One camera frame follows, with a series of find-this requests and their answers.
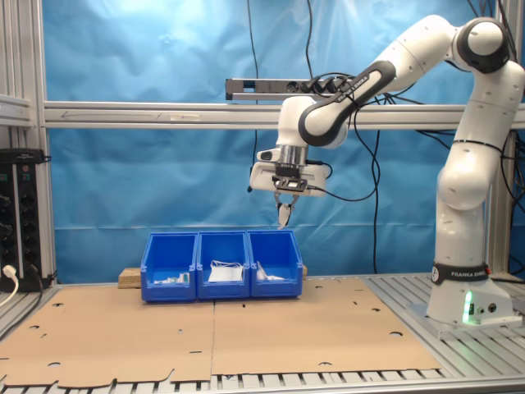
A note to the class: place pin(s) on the white printed packet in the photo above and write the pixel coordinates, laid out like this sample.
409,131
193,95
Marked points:
266,276

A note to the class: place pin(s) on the blue bin with white packets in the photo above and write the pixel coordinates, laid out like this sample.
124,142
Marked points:
275,289

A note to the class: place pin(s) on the stack of pale blue masks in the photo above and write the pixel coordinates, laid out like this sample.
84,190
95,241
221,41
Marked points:
223,274

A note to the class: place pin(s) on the blue bin with masks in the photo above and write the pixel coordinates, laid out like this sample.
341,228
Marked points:
223,291

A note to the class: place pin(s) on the long aluminium beam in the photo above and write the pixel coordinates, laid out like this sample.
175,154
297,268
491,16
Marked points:
164,115

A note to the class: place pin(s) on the clear packet with green item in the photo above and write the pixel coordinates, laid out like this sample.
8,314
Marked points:
184,278
166,281

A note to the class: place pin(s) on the brown cardboard sheet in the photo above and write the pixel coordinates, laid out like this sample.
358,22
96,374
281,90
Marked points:
115,336
320,328

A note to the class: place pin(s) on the blue bin with green-item packets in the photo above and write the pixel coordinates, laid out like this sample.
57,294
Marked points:
168,293

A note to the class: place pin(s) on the black socket tower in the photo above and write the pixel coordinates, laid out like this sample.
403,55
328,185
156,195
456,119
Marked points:
24,213

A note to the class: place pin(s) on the short aluminium side beam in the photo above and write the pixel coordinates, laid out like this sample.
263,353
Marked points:
16,110

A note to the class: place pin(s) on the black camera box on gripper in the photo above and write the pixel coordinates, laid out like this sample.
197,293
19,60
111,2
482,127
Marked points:
291,184

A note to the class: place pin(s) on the aluminium frame post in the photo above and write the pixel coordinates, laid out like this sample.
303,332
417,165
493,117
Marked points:
28,61
500,238

